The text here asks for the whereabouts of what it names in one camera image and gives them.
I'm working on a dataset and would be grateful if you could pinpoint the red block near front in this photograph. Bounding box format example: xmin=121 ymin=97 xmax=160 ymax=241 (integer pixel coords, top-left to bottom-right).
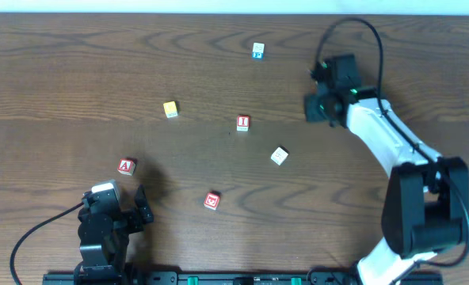
xmin=204 ymin=192 xmax=220 ymax=211

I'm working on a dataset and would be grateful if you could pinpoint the plain white wooden block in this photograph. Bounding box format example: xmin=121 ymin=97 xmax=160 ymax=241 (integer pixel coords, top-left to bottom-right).
xmin=270 ymin=146 xmax=288 ymax=165

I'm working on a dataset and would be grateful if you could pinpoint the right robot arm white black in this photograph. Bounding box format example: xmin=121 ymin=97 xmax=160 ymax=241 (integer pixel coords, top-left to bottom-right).
xmin=304 ymin=55 xmax=469 ymax=284

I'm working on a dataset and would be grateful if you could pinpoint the blue and white block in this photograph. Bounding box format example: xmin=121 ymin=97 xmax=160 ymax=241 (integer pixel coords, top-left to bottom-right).
xmin=251 ymin=43 xmax=265 ymax=59

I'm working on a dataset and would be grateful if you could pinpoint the yellow wooden block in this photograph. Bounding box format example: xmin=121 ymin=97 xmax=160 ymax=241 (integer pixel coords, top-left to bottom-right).
xmin=163 ymin=101 xmax=178 ymax=118

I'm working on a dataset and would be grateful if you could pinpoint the black mounting rail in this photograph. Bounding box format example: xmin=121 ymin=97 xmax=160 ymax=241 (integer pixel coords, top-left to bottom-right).
xmin=42 ymin=270 xmax=444 ymax=285

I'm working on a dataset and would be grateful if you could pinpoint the red letter I block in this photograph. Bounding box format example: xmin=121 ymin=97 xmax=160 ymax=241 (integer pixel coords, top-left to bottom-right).
xmin=236 ymin=115 xmax=250 ymax=131

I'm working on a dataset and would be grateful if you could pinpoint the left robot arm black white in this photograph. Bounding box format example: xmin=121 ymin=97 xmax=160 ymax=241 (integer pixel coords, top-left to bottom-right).
xmin=73 ymin=180 xmax=154 ymax=284

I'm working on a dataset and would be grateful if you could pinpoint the red letter A block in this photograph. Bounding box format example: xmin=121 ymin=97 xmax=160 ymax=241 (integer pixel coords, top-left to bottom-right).
xmin=117 ymin=158 xmax=136 ymax=176

